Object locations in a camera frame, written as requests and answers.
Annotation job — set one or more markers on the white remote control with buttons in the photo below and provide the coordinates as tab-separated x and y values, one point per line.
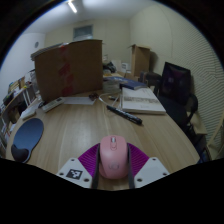
52	104

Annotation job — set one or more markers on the round wall clock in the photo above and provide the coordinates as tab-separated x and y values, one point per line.
36	44

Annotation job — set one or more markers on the pink computer mouse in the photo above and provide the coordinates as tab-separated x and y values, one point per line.
113	156

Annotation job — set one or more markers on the large white book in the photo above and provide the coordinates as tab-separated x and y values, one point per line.
140	101

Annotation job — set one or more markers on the dark blue book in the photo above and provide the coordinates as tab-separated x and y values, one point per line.
133	84

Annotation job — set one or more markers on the tall open cardboard box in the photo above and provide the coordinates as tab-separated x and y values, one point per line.
140	60

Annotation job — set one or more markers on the ceiling light tube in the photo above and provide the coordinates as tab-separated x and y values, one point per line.
72	6

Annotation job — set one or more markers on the large brown cardboard box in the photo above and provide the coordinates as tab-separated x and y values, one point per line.
78	68

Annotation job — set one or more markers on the stack of grey papers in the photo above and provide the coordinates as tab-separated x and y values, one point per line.
41	51

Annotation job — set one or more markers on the plain white remote control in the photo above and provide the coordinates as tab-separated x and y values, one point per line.
28	112

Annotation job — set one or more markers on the shelf unit with books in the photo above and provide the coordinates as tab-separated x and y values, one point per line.
13	100

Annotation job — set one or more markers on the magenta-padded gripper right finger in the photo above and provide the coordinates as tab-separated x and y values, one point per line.
150	170

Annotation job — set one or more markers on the small wall window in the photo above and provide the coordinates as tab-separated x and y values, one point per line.
82	32

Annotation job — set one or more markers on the black marker pen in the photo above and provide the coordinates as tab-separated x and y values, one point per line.
125	114

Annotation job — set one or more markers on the black office chair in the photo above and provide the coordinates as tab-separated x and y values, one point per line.
176	86

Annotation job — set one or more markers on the dark blue mouse pad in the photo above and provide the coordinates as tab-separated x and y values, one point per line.
29	135

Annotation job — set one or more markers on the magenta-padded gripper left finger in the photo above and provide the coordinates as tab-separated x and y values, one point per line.
75	171

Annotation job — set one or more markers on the black bag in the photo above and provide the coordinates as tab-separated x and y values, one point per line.
150	78

